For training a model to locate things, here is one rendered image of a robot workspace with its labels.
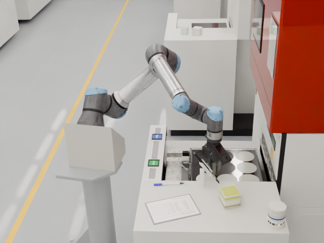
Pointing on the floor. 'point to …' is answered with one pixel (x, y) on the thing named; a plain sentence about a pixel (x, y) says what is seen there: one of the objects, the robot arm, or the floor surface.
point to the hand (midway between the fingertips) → (216, 173)
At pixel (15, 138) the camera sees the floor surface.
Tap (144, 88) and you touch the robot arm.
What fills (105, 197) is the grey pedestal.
